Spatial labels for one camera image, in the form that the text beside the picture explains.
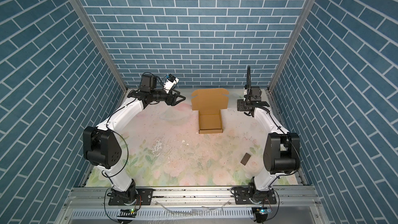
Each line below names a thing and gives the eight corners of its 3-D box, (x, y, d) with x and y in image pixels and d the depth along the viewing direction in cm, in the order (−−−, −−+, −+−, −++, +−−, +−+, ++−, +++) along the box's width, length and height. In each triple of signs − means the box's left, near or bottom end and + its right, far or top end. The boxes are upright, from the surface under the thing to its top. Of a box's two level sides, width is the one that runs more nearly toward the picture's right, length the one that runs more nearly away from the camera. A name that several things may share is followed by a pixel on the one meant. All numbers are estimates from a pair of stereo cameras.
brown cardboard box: (192, 133, 98) (189, 110, 80) (194, 112, 109) (191, 88, 90) (227, 133, 98) (232, 110, 80) (225, 112, 109) (229, 88, 90)
